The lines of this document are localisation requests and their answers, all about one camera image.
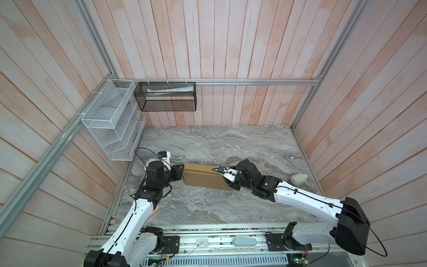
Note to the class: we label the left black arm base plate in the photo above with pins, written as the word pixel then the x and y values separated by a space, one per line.
pixel 168 244

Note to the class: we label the black wire mesh basket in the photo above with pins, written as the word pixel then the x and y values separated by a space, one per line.
pixel 184 103

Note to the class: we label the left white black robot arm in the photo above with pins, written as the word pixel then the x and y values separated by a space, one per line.
pixel 131 243

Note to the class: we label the paper sheet in black basket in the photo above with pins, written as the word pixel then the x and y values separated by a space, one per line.
pixel 165 90

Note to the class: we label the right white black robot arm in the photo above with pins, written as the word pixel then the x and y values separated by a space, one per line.
pixel 343 221

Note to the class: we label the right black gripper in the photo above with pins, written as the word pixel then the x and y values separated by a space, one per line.
pixel 233 185

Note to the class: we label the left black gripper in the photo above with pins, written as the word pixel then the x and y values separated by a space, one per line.
pixel 175 169

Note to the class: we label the aluminium mounting rail frame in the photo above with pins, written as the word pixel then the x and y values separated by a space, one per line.
pixel 222 253

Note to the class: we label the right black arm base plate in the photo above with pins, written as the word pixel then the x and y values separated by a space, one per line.
pixel 276 242

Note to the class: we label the white wire mesh shelf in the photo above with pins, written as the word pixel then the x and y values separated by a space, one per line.
pixel 115 120

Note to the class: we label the small white label box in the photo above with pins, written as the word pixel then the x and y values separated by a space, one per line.
pixel 202 243

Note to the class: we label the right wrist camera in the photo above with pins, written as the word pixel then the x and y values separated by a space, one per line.
pixel 227 172

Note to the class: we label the grey oval device on rail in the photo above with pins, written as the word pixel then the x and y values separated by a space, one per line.
pixel 244 242

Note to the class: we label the brown cardboard box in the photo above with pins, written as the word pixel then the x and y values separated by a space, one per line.
pixel 202 176

